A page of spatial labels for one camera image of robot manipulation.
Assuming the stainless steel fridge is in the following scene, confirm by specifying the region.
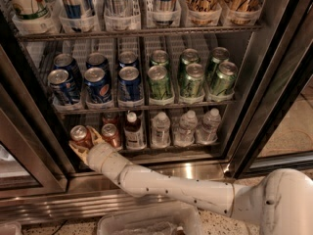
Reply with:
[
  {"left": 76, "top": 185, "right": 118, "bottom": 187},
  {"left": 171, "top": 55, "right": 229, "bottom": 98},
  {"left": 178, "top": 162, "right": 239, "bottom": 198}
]
[{"left": 0, "top": 0, "right": 313, "bottom": 226}]

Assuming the blue pepsi can front middle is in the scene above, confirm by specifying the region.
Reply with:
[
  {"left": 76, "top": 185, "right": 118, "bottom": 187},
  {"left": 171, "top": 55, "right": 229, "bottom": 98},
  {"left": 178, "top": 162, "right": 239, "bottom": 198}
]
[{"left": 84, "top": 68, "right": 112, "bottom": 104}]

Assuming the clear plastic bin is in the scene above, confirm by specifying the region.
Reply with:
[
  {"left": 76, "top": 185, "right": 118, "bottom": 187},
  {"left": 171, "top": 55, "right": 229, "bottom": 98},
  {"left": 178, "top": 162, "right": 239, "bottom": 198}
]
[{"left": 97, "top": 202, "right": 203, "bottom": 235}]

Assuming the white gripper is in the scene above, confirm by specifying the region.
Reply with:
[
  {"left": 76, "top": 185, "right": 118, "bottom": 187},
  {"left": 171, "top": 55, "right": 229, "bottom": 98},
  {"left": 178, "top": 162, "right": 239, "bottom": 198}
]
[{"left": 68, "top": 125, "right": 131, "bottom": 184}]

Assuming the blue pepsi can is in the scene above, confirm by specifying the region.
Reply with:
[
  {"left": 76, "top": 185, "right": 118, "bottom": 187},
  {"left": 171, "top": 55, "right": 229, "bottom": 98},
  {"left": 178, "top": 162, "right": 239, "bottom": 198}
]
[
  {"left": 84, "top": 68, "right": 112, "bottom": 104},
  {"left": 118, "top": 51, "right": 139, "bottom": 69},
  {"left": 48, "top": 69, "right": 80, "bottom": 106},
  {"left": 86, "top": 52, "right": 110, "bottom": 71},
  {"left": 118, "top": 67, "right": 143, "bottom": 102},
  {"left": 54, "top": 53, "right": 83, "bottom": 88}
]

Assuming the fridge glass door right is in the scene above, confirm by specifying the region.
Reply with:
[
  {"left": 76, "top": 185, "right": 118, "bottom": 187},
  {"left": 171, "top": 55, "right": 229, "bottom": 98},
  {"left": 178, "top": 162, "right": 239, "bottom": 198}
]
[{"left": 224, "top": 0, "right": 313, "bottom": 178}]

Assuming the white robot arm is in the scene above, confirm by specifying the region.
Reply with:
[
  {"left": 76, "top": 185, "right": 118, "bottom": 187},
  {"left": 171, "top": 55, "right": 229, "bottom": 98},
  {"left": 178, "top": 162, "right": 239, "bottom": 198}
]
[{"left": 68, "top": 127, "right": 313, "bottom": 235}]

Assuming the green soda can front right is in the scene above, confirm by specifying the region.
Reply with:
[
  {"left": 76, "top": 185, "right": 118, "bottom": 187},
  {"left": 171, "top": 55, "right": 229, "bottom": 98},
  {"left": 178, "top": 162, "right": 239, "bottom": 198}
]
[{"left": 209, "top": 61, "right": 238, "bottom": 96}]

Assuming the blue pepsi can rear right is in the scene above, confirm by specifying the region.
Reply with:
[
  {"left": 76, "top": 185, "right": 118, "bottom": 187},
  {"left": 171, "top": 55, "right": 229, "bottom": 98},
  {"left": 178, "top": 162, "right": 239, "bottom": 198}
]
[{"left": 118, "top": 51, "right": 139, "bottom": 69}]

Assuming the blue pepsi can front left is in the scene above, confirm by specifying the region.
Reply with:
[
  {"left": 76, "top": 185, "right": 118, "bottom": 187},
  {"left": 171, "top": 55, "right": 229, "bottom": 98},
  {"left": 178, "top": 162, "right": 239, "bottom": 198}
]
[{"left": 48, "top": 69, "right": 80, "bottom": 106}]

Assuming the red bull can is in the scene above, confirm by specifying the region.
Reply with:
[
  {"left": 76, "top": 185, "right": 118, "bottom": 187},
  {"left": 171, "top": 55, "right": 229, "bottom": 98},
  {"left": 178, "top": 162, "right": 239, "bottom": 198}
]
[{"left": 153, "top": 0, "right": 176, "bottom": 25}]

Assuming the gold tall can right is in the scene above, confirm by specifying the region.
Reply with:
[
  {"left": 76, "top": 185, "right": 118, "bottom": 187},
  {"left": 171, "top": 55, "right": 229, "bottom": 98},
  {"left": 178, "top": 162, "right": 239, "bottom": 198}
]
[{"left": 219, "top": 0, "right": 261, "bottom": 26}]

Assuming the green soda can rear left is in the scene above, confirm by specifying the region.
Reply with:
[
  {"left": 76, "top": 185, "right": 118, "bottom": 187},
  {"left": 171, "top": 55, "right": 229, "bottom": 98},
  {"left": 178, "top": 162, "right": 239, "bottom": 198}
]
[{"left": 150, "top": 50, "right": 170, "bottom": 69}]

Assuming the green soda can front middle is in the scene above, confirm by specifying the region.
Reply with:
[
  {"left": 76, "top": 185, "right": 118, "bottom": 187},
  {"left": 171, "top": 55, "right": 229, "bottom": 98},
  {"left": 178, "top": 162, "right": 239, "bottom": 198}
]
[{"left": 180, "top": 63, "right": 204, "bottom": 98}]

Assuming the blue pepsi can rear middle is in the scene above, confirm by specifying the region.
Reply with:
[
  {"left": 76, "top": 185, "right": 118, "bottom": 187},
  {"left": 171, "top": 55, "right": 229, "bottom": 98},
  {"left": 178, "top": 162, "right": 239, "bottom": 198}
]
[{"left": 86, "top": 52, "right": 110, "bottom": 71}]

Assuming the blue pepsi can front right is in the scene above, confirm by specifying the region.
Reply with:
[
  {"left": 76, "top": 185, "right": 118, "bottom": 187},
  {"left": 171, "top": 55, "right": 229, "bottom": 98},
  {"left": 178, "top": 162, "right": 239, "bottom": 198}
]
[{"left": 118, "top": 67, "right": 143, "bottom": 102}]

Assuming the small clear container corner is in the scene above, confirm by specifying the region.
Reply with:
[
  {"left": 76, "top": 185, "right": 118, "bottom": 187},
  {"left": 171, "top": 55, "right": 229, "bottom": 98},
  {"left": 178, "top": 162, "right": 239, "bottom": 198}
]
[{"left": 0, "top": 222, "right": 22, "bottom": 235}]

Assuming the fridge glass door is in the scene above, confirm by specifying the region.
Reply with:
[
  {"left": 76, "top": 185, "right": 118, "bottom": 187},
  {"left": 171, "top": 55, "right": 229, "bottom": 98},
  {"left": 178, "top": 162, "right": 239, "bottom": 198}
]
[
  {"left": 224, "top": 0, "right": 313, "bottom": 178},
  {"left": 0, "top": 46, "right": 67, "bottom": 200}
]

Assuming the blue pepsi can rear left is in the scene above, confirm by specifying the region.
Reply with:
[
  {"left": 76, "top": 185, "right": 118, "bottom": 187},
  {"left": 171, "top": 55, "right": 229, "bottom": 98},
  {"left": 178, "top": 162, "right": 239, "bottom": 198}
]
[{"left": 54, "top": 53, "right": 83, "bottom": 88}]

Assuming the clear water bottle right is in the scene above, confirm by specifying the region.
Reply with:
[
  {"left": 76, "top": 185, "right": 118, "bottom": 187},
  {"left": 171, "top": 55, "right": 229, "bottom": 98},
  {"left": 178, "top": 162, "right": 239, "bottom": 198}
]
[{"left": 196, "top": 108, "right": 221, "bottom": 145}]

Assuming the white green tall can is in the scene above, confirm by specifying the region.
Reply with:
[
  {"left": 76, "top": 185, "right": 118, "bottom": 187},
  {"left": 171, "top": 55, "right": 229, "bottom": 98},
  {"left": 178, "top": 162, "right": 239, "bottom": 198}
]
[{"left": 9, "top": 0, "right": 50, "bottom": 21}]

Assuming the fridge glass door left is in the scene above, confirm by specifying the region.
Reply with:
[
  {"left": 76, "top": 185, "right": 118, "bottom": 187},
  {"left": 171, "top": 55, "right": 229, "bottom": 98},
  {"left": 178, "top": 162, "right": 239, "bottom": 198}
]
[{"left": 0, "top": 46, "right": 67, "bottom": 200}]

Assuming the green soda can rear middle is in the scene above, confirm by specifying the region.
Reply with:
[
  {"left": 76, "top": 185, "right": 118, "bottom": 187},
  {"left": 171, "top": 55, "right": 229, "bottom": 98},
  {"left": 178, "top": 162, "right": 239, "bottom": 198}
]
[{"left": 179, "top": 48, "right": 201, "bottom": 72}]

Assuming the clear water bottle middle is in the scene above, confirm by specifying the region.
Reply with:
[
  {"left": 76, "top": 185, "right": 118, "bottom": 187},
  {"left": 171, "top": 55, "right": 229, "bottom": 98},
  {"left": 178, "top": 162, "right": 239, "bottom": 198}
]
[{"left": 174, "top": 110, "right": 198, "bottom": 147}]

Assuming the green soda can front left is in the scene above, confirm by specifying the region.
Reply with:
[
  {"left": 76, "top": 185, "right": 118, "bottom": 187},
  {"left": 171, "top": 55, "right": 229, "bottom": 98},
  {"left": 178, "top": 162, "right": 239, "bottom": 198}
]
[{"left": 148, "top": 66, "right": 172, "bottom": 100}]

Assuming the brown tea bottle white cap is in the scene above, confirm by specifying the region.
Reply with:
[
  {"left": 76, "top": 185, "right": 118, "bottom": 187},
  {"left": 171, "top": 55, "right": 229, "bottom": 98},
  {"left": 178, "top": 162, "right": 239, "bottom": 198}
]
[{"left": 124, "top": 112, "right": 146, "bottom": 150}]

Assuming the clear water bottle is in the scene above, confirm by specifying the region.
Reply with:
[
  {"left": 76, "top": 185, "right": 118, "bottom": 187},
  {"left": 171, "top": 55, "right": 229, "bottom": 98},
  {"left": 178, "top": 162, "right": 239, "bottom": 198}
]
[
  {"left": 152, "top": 112, "right": 170, "bottom": 148},
  {"left": 174, "top": 110, "right": 198, "bottom": 147},
  {"left": 196, "top": 108, "right": 221, "bottom": 145}
]

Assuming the green soda can rear right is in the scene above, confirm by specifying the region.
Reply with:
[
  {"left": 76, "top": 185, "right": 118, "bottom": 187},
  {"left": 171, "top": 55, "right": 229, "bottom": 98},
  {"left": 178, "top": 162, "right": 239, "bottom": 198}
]
[{"left": 206, "top": 47, "right": 230, "bottom": 82}]

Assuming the gold tall can left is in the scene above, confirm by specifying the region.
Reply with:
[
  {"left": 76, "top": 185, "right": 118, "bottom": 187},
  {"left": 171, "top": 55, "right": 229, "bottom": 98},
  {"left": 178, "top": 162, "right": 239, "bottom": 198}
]
[{"left": 185, "top": 0, "right": 218, "bottom": 25}]

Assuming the green soda can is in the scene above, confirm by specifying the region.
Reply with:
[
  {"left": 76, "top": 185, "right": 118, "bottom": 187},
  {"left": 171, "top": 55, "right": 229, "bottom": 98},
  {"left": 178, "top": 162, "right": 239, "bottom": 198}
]
[
  {"left": 209, "top": 61, "right": 238, "bottom": 96},
  {"left": 179, "top": 48, "right": 201, "bottom": 72},
  {"left": 148, "top": 66, "right": 172, "bottom": 100},
  {"left": 180, "top": 63, "right": 204, "bottom": 98},
  {"left": 150, "top": 50, "right": 170, "bottom": 69},
  {"left": 206, "top": 47, "right": 230, "bottom": 82}
]

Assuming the clear water bottle left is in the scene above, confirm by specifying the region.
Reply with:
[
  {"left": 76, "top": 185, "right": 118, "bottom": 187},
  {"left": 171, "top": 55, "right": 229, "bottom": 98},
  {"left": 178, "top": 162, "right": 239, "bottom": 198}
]
[{"left": 152, "top": 112, "right": 170, "bottom": 148}]

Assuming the gold tall can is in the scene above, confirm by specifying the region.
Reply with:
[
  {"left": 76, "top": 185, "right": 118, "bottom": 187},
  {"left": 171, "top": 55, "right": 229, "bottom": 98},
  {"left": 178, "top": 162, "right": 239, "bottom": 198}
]
[
  {"left": 185, "top": 0, "right": 218, "bottom": 25},
  {"left": 219, "top": 0, "right": 261, "bottom": 26}
]

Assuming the red coke can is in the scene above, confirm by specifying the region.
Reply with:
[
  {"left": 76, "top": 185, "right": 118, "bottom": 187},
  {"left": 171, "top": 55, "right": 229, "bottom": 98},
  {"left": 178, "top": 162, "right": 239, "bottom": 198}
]
[
  {"left": 101, "top": 123, "right": 122, "bottom": 150},
  {"left": 102, "top": 112, "right": 119, "bottom": 126},
  {"left": 69, "top": 125, "right": 93, "bottom": 149}
]

